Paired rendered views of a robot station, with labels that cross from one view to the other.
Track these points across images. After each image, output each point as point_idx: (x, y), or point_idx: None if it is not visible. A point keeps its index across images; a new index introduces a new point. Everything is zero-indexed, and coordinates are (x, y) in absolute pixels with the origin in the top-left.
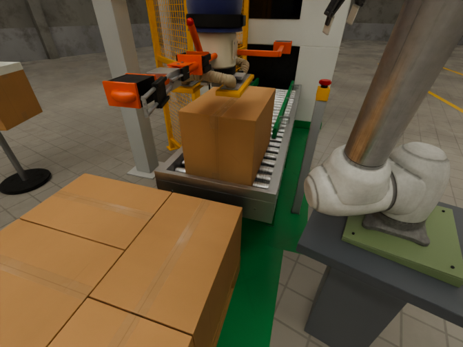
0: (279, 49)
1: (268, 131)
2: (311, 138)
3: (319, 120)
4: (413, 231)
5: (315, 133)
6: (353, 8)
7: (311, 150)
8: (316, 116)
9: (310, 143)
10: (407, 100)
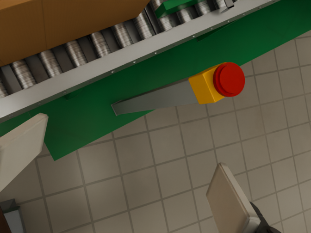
0: None
1: (110, 13)
2: (157, 98)
3: (175, 101)
4: None
5: (163, 101)
6: (235, 215)
7: (150, 105)
8: (176, 92)
9: (152, 99)
10: None
